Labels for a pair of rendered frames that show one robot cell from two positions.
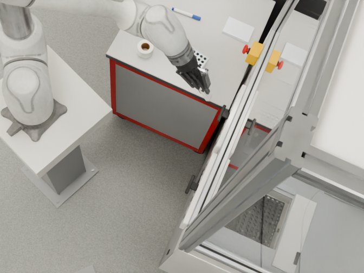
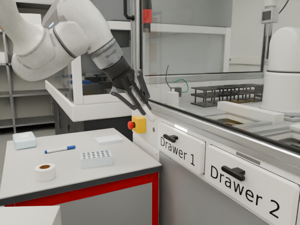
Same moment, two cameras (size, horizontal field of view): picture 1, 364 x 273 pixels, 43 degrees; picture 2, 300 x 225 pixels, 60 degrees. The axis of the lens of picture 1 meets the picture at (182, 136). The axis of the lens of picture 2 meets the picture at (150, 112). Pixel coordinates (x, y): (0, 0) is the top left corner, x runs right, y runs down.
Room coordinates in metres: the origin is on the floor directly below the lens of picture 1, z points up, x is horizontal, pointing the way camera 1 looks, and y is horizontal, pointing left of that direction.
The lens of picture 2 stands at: (0.05, 0.40, 1.19)
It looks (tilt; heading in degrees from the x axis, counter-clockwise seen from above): 12 degrees down; 330
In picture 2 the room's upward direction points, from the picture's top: straight up
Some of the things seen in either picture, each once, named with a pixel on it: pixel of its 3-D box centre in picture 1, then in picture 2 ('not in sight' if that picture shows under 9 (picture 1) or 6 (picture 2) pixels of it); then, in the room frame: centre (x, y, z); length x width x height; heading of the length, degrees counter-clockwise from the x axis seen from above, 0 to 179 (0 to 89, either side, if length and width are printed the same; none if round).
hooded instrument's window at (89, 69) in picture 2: not in sight; (114, 62); (2.46, -0.62, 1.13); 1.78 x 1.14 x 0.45; 176
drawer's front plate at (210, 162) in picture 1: (198, 190); (243, 181); (0.47, -0.13, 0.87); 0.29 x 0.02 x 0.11; 176
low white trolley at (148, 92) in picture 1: (183, 66); (79, 223); (1.21, 0.12, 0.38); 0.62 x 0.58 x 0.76; 176
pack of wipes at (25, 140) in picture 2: not in sight; (24, 139); (1.44, 0.31, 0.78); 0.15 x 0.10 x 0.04; 1
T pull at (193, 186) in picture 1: (193, 185); (236, 172); (0.47, -0.10, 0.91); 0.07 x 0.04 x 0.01; 176
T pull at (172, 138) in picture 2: (224, 114); (172, 137); (0.78, -0.12, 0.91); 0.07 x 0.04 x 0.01; 176
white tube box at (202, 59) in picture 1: (191, 59); (96, 158); (1.04, 0.08, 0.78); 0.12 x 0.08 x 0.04; 76
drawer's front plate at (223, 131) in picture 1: (228, 119); (178, 145); (0.78, -0.15, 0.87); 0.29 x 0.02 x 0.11; 176
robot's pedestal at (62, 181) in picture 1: (50, 149); not in sight; (0.54, 0.56, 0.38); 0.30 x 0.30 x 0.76; 65
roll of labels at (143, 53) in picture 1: (145, 49); (45, 172); (1.00, 0.28, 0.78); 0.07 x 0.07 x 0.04
